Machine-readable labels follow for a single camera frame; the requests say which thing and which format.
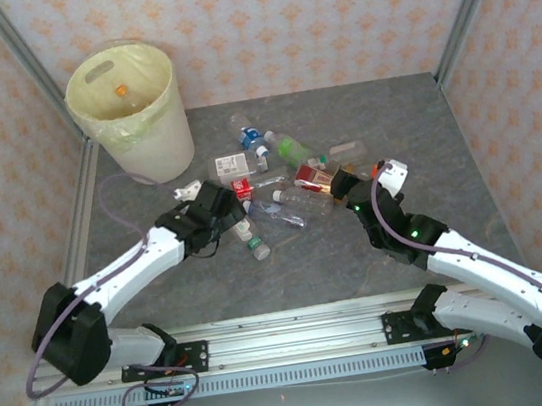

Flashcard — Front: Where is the bottle white green label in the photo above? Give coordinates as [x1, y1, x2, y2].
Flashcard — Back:
[230, 214, 259, 243]

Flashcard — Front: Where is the crushed clear bottle red label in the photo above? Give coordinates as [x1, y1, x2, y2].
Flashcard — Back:
[229, 171, 291, 204]

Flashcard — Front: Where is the clear bottle green white cap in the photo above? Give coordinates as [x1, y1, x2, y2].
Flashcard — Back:
[309, 137, 369, 172]

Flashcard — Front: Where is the orange cardboard box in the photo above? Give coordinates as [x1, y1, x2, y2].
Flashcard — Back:
[292, 158, 346, 198]

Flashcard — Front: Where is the large clear bottle blue print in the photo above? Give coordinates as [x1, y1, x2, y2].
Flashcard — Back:
[241, 191, 312, 239]

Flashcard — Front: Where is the cream plastic waste bin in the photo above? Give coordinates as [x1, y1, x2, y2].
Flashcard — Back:
[58, 31, 200, 196]

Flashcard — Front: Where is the clear bottle orange label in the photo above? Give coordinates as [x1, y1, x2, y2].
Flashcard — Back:
[112, 79, 151, 119]

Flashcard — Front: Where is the translucent yellow-green bin liner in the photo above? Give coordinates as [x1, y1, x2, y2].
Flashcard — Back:
[56, 31, 187, 159]

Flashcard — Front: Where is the flat clear bottle white label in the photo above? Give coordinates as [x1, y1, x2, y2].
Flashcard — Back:
[212, 147, 272, 186]

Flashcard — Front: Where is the clear bottle green label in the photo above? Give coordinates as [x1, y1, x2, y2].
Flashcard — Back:
[262, 124, 319, 175]

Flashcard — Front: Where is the clear bottle blue label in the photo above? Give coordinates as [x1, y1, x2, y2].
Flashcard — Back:
[226, 108, 272, 164]

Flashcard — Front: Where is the small circuit board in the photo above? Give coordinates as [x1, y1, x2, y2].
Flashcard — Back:
[142, 379, 196, 402]
[439, 335, 475, 360]

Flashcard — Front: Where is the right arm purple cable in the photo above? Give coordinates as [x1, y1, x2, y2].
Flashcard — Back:
[365, 138, 542, 397]

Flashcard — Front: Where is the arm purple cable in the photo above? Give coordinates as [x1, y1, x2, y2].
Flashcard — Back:
[0, 168, 190, 401]
[365, 138, 542, 397]

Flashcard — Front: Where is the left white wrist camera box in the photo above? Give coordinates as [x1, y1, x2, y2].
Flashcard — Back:
[170, 180, 204, 205]

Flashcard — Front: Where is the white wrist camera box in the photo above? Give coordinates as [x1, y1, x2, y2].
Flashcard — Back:
[370, 156, 413, 197]
[170, 180, 204, 205]

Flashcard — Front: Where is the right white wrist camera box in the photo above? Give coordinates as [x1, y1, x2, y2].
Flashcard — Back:
[370, 156, 413, 197]

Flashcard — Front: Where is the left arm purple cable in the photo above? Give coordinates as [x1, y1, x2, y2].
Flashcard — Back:
[0, 168, 190, 401]

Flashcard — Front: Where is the aluminium table side rail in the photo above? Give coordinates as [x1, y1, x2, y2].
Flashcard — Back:
[43, 138, 120, 289]

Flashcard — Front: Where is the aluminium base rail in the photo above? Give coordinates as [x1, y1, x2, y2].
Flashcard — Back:
[21, 274, 542, 403]

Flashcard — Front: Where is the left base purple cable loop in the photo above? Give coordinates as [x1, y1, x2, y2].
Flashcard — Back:
[116, 357, 206, 406]

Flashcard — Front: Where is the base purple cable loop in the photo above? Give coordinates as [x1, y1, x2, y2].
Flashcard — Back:
[428, 328, 495, 374]
[116, 357, 206, 406]

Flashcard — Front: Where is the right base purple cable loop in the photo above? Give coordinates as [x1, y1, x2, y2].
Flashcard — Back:
[428, 328, 495, 374]

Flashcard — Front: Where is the white slotted cable duct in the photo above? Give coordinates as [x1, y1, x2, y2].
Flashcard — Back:
[50, 346, 429, 406]

